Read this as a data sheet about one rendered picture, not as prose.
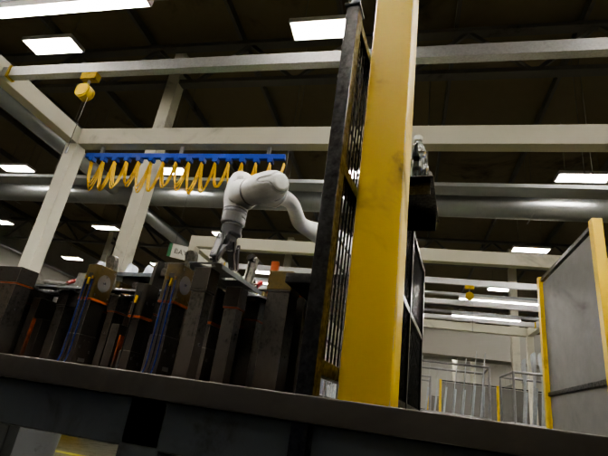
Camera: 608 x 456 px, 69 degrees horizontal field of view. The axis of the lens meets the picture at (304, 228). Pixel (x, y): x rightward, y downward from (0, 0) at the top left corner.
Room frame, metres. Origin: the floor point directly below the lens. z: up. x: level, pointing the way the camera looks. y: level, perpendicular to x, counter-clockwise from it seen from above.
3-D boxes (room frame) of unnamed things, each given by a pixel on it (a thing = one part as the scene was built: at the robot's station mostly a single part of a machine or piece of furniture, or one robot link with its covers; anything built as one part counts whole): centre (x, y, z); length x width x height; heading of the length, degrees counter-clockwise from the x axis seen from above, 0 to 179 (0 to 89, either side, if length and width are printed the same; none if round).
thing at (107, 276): (1.54, 0.69, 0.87); 0.12 x 0.07 x 0.35; 158
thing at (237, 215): (1.52, 0.26, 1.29); 0.09 x 0.09 x 0.06
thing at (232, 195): (1.51, 0.25, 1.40); 0.13 x 0.11 x 0.16; 43
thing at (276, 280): (1.35, 0.03, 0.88); 0.08 x 0.08 x 0.36; 68
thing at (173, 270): (1.39, 0.37, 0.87); 0.12 x 0.07 x 0.35; 158
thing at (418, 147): (1.33, -0.36, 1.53); 0.07 x 0.07 x 0.20
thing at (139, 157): (4.48, 1.51, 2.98); 2.51 x 0.07 x 0.60; 75
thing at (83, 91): (3.41, 2.16, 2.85); 0.16 x 0.10 x 0.85; 75
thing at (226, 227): (1.52, 0.26, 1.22); 0.08 x 0.07 x 0.09; 158
